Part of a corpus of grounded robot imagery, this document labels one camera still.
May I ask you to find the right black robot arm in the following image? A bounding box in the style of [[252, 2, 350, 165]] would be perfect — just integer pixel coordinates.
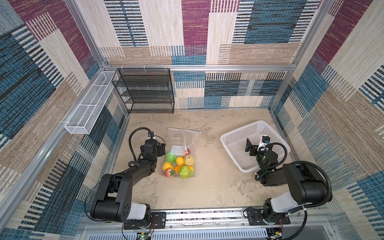
[[245, 136, 333, 225]]

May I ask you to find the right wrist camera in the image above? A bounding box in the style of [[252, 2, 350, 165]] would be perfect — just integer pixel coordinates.
[[258, 135, 271, 152]]

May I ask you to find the dark green lime toy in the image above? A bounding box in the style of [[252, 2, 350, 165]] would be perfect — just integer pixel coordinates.
[[166, 152, 178, 164]]

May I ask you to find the aluminium rail frame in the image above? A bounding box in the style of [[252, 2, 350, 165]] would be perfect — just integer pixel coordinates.
[[75, 207, 342, 240]]

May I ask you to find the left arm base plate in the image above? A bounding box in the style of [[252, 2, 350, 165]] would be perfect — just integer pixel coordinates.
[[123, 212, 167, 230]]

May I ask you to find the black wire shelf rack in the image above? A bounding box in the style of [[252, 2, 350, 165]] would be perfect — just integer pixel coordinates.
[[112, 68, 175, 114]]

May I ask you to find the yellow lemon toy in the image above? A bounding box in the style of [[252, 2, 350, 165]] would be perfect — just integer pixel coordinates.
[[175, 157, 185, 166]]

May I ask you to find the white wire mesh tray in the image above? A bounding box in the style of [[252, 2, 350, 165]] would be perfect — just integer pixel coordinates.
[[65, 71, 115, 135]]

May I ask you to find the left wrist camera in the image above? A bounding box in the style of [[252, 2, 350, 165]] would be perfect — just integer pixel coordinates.
[[148, 132, 156, 139]]

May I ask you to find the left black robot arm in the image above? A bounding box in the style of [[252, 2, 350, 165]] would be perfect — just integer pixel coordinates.
[[84, 127, 166, 228]]

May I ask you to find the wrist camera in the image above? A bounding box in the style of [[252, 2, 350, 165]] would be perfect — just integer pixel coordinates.
[[258, 135, 271, 152], [148, 132, 156, 139]]

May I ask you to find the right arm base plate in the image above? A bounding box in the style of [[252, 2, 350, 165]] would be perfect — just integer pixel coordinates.
[[243, 208, 291, 226]]

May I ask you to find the white plastic basket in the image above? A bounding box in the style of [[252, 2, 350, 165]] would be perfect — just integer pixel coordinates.
[[220, 120, 292, 174]]

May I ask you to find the small yellow fruit toy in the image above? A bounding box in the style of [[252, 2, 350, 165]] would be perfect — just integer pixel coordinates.
[[163, 162, 173, 171]]

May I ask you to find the clear zip top bag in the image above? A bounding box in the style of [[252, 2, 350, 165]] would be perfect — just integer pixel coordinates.
[[162, 128, 202, 179]]

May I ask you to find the green apple toy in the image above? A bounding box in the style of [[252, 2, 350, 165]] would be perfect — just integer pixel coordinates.
[[179, 166, 193, 179]]

